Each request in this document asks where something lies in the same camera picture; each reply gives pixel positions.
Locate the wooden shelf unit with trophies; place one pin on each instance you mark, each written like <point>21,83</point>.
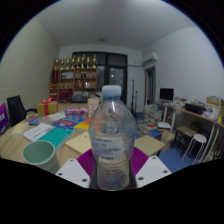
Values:
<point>75,83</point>

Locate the white booklet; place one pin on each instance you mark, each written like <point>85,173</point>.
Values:
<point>38,131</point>

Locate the pale green cup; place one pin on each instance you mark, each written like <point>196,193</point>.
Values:
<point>40,156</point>

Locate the wooden square stool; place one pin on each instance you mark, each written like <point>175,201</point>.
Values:
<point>148,145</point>

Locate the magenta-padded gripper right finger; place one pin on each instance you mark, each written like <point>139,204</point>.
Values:
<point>152,170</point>

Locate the stack of books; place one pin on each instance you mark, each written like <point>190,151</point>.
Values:
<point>152,115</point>

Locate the clear plastic water bottle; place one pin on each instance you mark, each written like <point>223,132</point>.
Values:
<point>111,140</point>

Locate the pink package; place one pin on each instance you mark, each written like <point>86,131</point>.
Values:
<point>76,111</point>

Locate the red and blue book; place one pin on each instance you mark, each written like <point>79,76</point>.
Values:
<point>33,120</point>

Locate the black microphone stand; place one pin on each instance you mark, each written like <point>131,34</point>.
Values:
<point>132,95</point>

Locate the black box on desk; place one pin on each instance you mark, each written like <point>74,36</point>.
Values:
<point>195,108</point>

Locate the cardboard box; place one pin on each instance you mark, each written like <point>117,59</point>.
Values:
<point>213,100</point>

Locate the yellow gift box red ribbon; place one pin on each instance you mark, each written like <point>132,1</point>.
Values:
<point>47,108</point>

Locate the blue colourful book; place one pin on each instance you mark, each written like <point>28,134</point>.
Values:
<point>68,122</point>

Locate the black framed glass door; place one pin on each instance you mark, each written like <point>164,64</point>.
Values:
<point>115,73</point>

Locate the computer monitor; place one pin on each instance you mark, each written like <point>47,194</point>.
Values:
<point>166,94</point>

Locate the white round stool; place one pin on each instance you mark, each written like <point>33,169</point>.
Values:
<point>199,137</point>

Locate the cream book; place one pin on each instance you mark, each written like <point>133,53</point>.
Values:
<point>20,129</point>

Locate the black office chair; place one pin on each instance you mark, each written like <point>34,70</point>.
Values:
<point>16,108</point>

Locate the purple sign board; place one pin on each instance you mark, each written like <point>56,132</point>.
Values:
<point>2,116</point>

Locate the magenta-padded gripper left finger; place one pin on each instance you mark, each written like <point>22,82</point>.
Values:
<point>70,170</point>

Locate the wooden side desk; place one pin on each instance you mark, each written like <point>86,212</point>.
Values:
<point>195,116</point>

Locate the orange book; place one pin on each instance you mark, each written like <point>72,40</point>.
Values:
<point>82,125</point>

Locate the brown wooden stool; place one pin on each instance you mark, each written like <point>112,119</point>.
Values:
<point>185,130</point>

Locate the white paper sheets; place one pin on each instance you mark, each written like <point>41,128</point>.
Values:
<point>56,116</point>

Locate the white air conditioner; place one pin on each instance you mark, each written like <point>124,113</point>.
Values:
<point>150,57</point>

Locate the teal book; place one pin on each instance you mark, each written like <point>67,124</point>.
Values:
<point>55,136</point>

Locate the small tan carton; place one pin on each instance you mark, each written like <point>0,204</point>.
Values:
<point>93,106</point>

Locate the yellow notebook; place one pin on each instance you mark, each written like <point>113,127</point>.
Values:
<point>80,143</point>

